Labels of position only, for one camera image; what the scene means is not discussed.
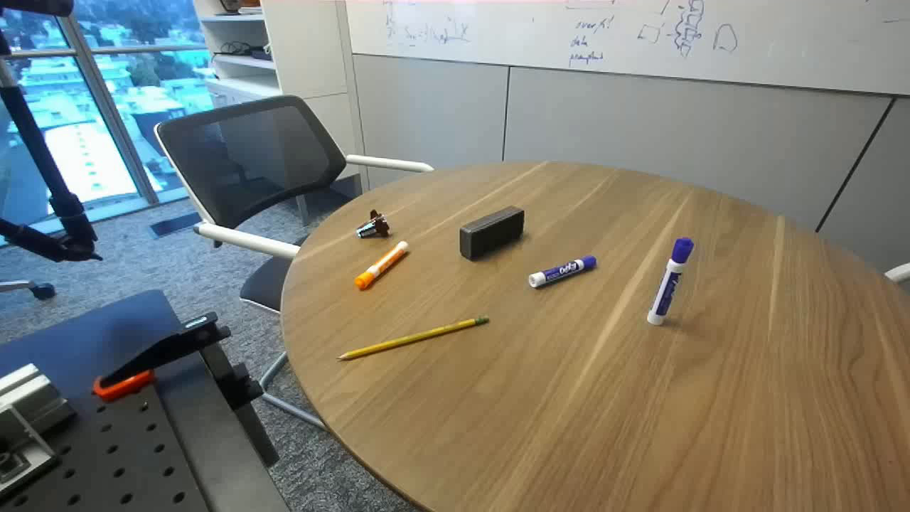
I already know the orange marker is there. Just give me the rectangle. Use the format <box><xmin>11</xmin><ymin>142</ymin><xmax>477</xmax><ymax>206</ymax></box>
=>
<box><xmin>352</xmin><ymin>238</ymin><xmax>412</xmax><ymax>294</ymax></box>

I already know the blue marker lying flat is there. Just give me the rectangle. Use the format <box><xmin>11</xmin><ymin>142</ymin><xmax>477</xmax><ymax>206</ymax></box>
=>
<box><xmin>527</xmin><ymin>254</ymin><xmax>601</xmax><ymax>294</ymax></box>

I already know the blue marker standing upright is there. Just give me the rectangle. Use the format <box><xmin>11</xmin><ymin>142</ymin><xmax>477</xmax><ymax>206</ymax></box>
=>
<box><xmin>647</xmin><ymin>236</ymin><xmax>696</xmax><ymax>329</ymax></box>

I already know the black rectangular eraser block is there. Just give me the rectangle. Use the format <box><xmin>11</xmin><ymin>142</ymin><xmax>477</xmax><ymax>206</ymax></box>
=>
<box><xmin>457</xmin><ymin>206</ymin><xmax>527</xmax><ymax>264</ymax></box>

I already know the small black binder clip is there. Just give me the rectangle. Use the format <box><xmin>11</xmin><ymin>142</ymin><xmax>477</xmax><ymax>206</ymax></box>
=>
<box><xmin>352</xmin><ymin>209</ymin><xmax>394</xmax><ymax>241</ymax></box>

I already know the yellow pencil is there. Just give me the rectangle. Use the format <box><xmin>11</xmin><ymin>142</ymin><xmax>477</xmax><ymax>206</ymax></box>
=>
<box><xmin>335</xmin><ymin>317</ymin><xmax>492</xmax><ymax>365</ymax></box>

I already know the black mesh office chair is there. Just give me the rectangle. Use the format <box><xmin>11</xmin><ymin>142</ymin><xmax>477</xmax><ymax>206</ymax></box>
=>
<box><xmin>150</xmin><ymin>95</ymin><xmax>439</xmax><ymax>432</ymax></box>

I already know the whiteboard with blue writing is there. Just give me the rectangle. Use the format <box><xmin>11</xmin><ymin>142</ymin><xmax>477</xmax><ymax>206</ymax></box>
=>
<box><xmin>344</xmin><ymin>0</ymin><xmax>910</xmax><ymax>99</ymax></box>

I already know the white shelf unit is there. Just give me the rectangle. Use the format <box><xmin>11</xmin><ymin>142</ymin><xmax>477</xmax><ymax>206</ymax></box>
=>
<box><xmin>192</xmin><ymin>0</ymin><xmax>285</xmax><ymax>98</ymax></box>

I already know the black clamp with orange tip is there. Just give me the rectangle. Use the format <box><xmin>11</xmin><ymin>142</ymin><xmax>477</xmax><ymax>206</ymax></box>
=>
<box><xmin>92</xmin><ymin>310</ymin><xmax>234</xmax><ymax>405</ymax></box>

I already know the black perforated mounting board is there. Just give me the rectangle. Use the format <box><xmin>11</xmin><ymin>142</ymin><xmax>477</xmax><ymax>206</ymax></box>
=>
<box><xmin>0</xmin><ymin>287</ymin><xmax>291</xmax><ymax>512</ymax></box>

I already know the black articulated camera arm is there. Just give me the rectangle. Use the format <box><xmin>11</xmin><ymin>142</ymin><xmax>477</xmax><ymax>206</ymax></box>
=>
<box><xmin>0</xmin><ymin>0</ymin><xmax>105</xmax><ymax>264</ymax></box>

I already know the silver aluminium extrusion bracket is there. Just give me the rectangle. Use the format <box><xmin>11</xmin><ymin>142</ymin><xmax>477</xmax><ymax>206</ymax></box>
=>
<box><xmin>0</xmin><ymin>362</ymin><xmax>76</xmax><ymax>500</ymax></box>

